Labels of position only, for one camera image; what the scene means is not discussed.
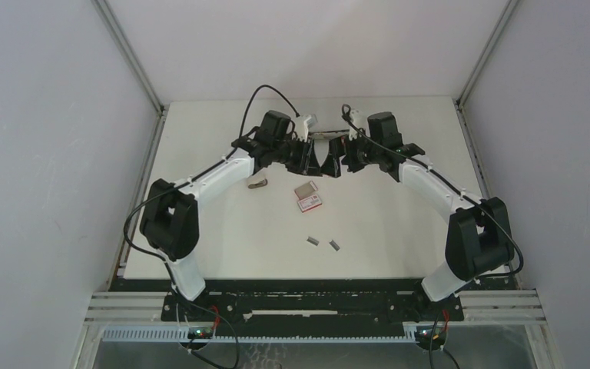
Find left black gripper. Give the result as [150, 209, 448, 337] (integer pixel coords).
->
[272, 135, 323, 177]

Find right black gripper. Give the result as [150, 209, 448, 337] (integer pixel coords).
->
[321, 128, 383, 177]

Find staple box tray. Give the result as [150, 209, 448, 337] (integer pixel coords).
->
[294, 181, 318, 200]

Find silver staple strip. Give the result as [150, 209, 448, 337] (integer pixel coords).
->
[307, 237, 320, 246]
[329, 240, 340, 251]

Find red white staple box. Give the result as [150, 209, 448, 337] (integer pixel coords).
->
[297, 194, 323, 213]

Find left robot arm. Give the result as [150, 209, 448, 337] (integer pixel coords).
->
[139, 111, 317, 321]

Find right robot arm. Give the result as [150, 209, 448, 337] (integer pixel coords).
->
[339, 105, 519, 320]

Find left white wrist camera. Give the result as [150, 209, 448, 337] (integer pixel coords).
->
[293, 114, 317, 142]

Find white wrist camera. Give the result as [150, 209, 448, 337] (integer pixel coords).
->
[293, 114, 317, 142]
[348, 109, 366, 141]

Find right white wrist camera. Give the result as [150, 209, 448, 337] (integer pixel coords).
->
[348, 109, 366, 141]

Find right black camera cable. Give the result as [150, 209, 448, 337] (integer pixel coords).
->
[340, 104, 526, 278]

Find black camera cable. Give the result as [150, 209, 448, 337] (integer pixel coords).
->
[122, 84, 302, 266]
[340, 104, 526, 278]

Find left black camera cable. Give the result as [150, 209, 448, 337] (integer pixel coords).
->
[122, 84, 302, 266]

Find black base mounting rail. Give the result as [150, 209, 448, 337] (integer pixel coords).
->
[89, 278, 517, 338]

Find right controller board with wires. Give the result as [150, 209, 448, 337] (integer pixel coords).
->
[415, 309, 461, 369]

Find controller board with wires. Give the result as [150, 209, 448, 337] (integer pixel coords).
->
[415, 309, 461, 369]
[178, 303, 240, 369]

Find left controller board with wires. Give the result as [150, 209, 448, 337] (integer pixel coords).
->
[178, 303, 240, 369]

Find white slotted cable duct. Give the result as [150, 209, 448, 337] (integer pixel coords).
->
[102, 325, 418, 344]

